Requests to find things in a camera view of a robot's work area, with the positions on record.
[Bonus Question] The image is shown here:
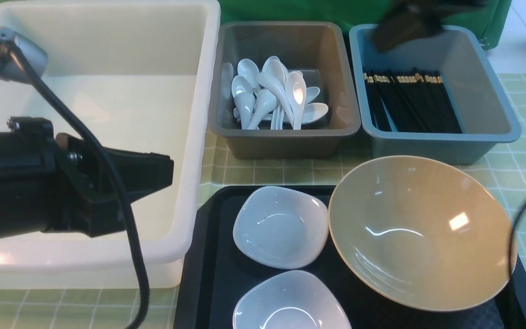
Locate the blue plastic bin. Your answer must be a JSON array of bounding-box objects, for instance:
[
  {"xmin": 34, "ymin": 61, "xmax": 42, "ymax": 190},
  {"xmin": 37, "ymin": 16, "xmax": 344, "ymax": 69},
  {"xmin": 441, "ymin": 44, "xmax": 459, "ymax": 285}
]
[{"xmin": 349, "ymin": 24, "xmax": 521, "ymax": 165}]

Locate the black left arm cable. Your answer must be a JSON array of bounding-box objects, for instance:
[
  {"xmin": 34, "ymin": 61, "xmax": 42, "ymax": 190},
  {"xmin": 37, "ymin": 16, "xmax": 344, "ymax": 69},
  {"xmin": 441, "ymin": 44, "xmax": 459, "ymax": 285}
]
[{"xmin": 5, "ymin": 41, "xmax": 150, "ymax": 329}]

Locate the white square dish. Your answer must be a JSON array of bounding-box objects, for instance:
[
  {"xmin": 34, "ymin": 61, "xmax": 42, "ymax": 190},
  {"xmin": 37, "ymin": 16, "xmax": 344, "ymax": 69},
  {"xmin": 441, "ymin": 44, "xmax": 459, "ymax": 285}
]
[
  {"xmin": 232, "ymin": 270, "xmax": 352, "ymax": 329},
  {"xmin": 232, "ymin": 186, "xmax": 329, "ymax": 270}
]

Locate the large white plastic tub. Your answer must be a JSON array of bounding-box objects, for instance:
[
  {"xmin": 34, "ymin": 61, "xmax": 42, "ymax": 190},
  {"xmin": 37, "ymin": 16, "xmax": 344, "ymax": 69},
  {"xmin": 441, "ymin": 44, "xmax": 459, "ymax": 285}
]
[{"xmin": 0, "ymin": 0, "xmax": 221, "ymax": 290}]

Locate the brown plastic bin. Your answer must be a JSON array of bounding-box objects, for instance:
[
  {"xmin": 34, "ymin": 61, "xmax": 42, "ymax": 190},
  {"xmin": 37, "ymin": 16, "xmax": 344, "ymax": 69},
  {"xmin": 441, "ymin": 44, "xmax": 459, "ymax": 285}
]
[{"xmin": 207, "ymin": 21, "xmax": 361, "ymax": 159}]

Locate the tan noodle bowl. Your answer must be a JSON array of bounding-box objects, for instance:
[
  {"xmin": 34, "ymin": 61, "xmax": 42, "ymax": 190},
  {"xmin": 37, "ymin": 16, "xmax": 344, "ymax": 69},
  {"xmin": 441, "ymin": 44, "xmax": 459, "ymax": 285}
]
[{"xmin": 328, "ymin": 155, "xmax": 516, "ymax": 312}]

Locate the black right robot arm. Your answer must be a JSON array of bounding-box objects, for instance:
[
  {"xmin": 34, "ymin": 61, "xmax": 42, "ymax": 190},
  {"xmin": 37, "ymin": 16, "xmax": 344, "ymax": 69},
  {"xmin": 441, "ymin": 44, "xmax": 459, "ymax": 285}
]
[{"xmin": 371, "ymin": 0, "xmax": 488, "ymax": 53}]

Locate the black serving tray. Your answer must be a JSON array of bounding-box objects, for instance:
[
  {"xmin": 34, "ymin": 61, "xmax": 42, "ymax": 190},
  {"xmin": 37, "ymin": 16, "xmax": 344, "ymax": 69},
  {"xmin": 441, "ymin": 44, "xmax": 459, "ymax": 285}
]
[{"xmin": 173, "ymin": 186, "xmax": 526, "ymax": 329}]

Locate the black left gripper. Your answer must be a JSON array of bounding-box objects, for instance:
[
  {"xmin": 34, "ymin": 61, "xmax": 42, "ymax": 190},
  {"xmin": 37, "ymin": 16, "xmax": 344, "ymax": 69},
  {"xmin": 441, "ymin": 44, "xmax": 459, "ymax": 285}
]
[{"xmin": 7, "ymin": 117, "xmax": 174, "ymax": 238}]

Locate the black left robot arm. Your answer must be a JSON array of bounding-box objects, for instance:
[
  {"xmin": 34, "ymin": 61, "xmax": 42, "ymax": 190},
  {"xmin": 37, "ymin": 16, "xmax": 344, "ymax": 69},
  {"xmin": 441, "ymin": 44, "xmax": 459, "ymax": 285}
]
[{"xmin": 0, "ymin": 117, "xmax": 125, "ymax": 238}]

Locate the bundle of black chopsticks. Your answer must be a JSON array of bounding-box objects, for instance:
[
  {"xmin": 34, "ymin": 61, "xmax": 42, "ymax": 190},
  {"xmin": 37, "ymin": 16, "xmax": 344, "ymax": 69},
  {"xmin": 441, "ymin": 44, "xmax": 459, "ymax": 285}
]
[{"xmin": 363, "ymin": 67, "xmax": 464, "ymax": 134}]

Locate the white ceramic soup spoon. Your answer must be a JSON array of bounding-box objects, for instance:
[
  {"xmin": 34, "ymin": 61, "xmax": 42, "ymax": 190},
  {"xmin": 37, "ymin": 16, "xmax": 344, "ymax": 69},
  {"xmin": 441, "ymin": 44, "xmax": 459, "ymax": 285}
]
[{"xmin": 284, "ymin": 71, "xmax": 307, "ymax": 130}]

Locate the pile of white spoons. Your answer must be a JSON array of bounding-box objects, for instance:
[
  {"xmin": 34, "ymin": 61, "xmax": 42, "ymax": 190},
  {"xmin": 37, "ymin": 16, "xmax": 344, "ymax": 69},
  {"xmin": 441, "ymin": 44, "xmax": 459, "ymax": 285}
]
[{"xmin": 221, "ymin": 56, "xmax": 329, "ymax": 130}]

